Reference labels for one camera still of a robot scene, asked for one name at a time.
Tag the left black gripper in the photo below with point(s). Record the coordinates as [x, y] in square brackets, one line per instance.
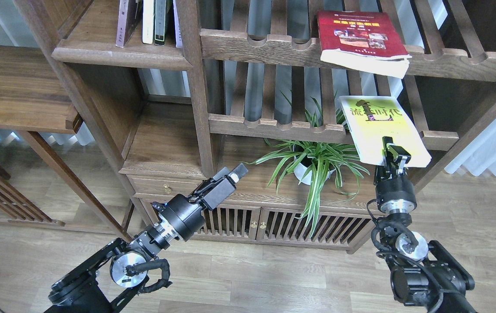
[214, 191]

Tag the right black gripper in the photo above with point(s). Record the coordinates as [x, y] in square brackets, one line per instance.
[395, 159]

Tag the yellow green book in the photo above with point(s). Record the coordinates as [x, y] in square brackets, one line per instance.
[371, 118]

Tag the dark brown book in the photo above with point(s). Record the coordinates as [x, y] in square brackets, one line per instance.
[129, 15]

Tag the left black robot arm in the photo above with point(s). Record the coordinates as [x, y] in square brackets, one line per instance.
[135, 265]

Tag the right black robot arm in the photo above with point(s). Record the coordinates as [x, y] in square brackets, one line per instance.
[421, 273]

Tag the dark wooden bookshelf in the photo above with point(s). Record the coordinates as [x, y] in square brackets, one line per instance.
[169, 117]

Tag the white plant pot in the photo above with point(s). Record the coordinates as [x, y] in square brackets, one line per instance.
[307, 171]

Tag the green spider plant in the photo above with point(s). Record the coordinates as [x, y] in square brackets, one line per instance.
[329, 157]

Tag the red book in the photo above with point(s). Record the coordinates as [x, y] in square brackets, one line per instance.
[362, 41]

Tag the pale upright book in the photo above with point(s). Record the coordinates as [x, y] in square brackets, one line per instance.
[178, 38]

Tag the white upright book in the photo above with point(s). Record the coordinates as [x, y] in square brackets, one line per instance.
[148, 16]

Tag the dark green upright book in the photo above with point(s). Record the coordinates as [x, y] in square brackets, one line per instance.
[162, 11]

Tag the wooden side table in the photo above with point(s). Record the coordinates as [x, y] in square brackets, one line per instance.
[32, 101]

